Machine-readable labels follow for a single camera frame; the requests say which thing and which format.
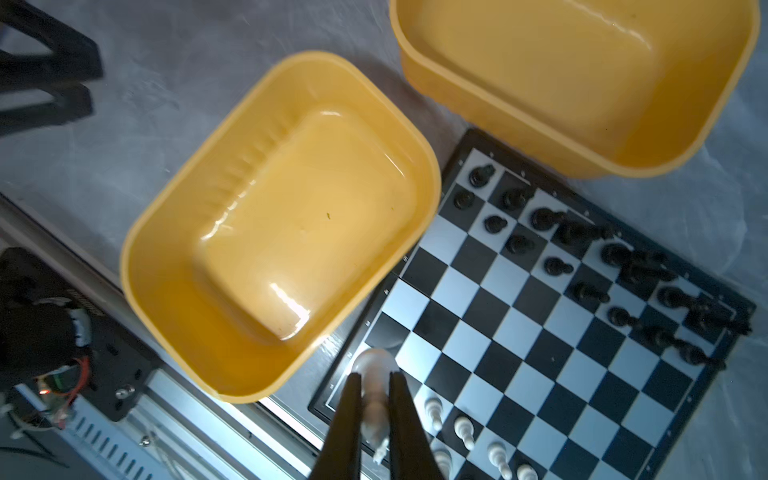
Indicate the yellow tray with white pieces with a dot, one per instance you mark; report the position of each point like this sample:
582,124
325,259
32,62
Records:
292,211

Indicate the black white chess board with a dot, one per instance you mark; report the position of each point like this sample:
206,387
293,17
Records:
538,332

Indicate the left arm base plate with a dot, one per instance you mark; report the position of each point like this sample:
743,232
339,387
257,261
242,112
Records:
120,368

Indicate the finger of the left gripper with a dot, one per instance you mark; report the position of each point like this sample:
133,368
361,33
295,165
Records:
68,104
73,57

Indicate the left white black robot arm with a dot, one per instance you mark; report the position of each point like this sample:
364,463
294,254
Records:
39,336

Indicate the yellow tray with black pieces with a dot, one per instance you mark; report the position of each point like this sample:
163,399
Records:
590,88

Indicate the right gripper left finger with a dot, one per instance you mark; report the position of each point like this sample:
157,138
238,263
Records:
340,457

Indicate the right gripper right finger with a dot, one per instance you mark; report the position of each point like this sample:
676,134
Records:
410,454

